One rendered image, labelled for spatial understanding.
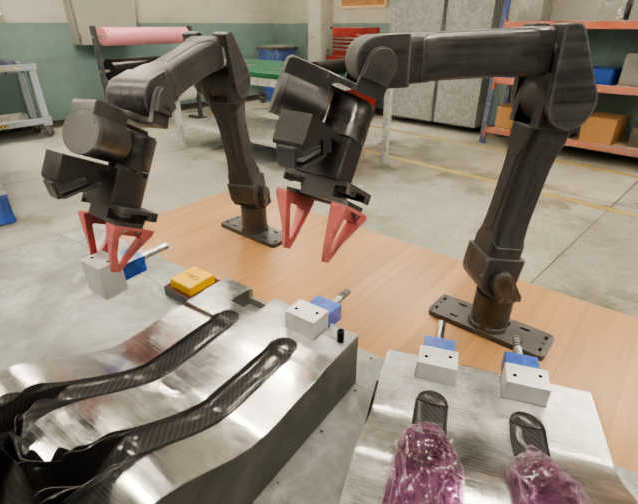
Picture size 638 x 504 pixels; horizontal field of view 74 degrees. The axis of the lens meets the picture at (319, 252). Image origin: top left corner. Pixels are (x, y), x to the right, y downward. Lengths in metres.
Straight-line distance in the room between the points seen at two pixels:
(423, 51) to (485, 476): 0.45
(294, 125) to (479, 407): 0.40
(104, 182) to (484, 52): 0.53
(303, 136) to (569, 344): 0.58
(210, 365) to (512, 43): 0.54
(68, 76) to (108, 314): 6.42
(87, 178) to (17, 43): 6.42
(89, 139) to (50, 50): 6.52
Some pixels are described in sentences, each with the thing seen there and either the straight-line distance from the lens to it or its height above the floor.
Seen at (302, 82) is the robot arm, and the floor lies 1.21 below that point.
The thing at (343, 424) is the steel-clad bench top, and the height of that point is 0.80.
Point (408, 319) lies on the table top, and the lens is 0.79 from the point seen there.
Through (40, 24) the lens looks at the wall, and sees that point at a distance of 7.11.
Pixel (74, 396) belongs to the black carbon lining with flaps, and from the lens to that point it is 0.54.
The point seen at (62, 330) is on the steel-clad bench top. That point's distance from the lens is 0.87.
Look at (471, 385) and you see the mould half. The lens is 0.61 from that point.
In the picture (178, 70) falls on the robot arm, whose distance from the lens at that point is 0.75.
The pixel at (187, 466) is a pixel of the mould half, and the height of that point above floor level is 0.92.
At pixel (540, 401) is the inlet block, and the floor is 0.86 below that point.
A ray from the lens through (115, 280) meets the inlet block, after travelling 0.70.
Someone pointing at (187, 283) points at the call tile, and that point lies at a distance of 0.84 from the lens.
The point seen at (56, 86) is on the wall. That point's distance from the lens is 7.14.
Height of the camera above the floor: 1.27
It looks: 28 degrees down
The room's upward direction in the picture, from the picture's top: straight up
